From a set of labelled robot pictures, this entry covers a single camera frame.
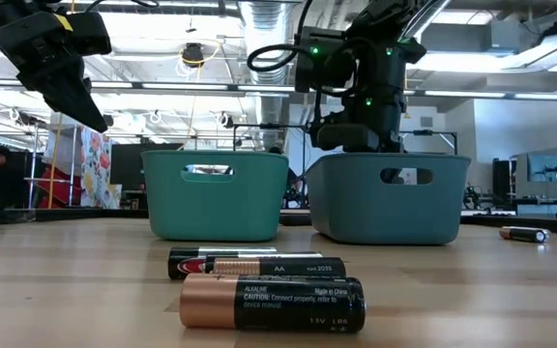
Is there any red slanted board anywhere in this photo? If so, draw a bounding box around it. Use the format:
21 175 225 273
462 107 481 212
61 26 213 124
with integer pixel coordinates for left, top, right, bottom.
35 165 84 210

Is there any metal rack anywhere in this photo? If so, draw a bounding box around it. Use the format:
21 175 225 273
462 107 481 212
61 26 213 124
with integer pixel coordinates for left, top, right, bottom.
25 123 80 210

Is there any yellow hanging cable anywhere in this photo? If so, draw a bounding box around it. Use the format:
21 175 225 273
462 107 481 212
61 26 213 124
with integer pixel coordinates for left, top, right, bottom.
47 0 76 210

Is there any green teal plastic bin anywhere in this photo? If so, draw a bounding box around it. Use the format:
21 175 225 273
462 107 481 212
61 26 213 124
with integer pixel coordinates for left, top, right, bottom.
140 149 290 243

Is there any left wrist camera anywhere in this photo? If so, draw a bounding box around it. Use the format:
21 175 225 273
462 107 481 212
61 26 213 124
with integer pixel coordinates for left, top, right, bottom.
68 12 113 57

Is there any long ceiling light strip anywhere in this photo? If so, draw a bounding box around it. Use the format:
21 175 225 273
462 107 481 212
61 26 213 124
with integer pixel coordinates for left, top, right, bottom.
329 87 557 103
0 78 328 96

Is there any black screen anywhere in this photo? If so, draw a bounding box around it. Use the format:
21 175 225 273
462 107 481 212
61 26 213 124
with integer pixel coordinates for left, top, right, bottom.
109 142 183 192

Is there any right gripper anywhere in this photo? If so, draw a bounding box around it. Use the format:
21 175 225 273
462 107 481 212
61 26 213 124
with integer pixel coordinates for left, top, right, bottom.
309 120 404 155

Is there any grey monitor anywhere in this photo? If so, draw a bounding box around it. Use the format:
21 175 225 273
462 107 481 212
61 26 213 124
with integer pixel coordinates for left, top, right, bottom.
527 153 557 185

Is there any floral patterned panel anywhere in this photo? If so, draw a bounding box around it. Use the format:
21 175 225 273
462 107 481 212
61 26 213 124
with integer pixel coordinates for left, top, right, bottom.
79 126 124 210

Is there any black copper AA battery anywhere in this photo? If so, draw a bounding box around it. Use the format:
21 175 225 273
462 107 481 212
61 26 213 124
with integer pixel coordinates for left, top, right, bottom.
178 273 367 335
498 225 551 244
204 256 348 279

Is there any silver spiral ventilation duct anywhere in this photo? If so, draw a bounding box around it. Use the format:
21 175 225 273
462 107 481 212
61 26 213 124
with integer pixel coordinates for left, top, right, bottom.
238 0 299 152

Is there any blue teal plastic bin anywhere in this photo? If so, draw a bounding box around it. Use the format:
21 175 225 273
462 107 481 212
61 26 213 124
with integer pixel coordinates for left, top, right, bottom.
306 153 473 247

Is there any black ceiling camera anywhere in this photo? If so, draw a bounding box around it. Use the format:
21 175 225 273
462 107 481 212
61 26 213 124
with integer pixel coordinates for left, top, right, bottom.
180 42 207 68

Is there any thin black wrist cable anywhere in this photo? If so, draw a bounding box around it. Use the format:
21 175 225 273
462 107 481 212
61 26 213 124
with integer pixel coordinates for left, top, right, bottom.
247 43 308 73

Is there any black aluminium table frame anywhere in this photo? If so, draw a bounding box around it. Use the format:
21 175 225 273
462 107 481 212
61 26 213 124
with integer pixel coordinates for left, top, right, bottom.
0 206 557 237

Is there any black speaker box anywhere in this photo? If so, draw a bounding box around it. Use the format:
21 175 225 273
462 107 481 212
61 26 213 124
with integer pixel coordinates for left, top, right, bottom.
492 159 512 199

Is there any person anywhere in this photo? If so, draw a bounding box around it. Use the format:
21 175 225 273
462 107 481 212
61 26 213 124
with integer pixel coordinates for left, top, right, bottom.
0 144 27 210

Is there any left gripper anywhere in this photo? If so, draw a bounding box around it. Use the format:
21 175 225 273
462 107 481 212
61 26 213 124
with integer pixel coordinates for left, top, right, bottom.
0 13 109 134

